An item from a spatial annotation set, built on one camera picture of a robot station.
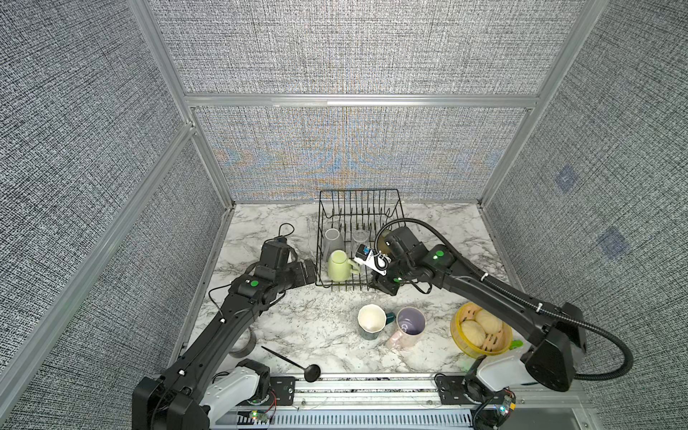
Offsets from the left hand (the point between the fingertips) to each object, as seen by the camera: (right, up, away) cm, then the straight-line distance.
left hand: (309, 268), depth 79 cm
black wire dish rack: (+13, +13, +27) cm, 32 cm away
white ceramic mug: (+6, +7, +13) cm, 16 cm away
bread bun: (+49, -19, 0) cm, 52 cm away
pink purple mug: (+31, -17, +3) cm, 36 cm away
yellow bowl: (+55, -22, 0) cm, 60 cm away
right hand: (+18, 0, -3) cm, 19 cm away
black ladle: (+1, -29, -3) cm, 29 cm away
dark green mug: (+19, -15, 0) cm, 24 cm away
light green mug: (+9, -1, +9) cm, 13 cm away
